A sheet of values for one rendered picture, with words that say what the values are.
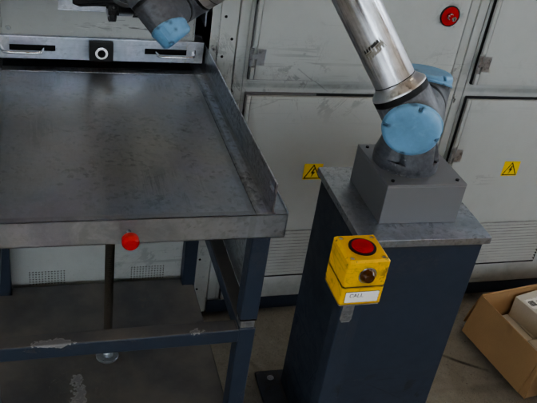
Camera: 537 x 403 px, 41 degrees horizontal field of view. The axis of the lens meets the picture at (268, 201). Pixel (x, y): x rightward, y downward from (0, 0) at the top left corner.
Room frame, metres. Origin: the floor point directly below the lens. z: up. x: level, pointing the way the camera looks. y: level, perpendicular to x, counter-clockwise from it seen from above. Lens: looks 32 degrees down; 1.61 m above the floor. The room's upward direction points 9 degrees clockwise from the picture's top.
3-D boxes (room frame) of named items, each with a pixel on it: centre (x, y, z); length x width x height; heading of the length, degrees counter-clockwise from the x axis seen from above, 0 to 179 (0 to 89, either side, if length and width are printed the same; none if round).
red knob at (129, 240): (1.08, 0.24, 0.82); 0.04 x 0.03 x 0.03; 20
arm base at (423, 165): (1.50, -0.29, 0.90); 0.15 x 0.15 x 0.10
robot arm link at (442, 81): (1.49, -0.29, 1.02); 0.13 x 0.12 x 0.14; 169
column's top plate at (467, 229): (1.50, -0.31, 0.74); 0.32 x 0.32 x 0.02; 19
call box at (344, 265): (1.05, -0.17, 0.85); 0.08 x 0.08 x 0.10; 20
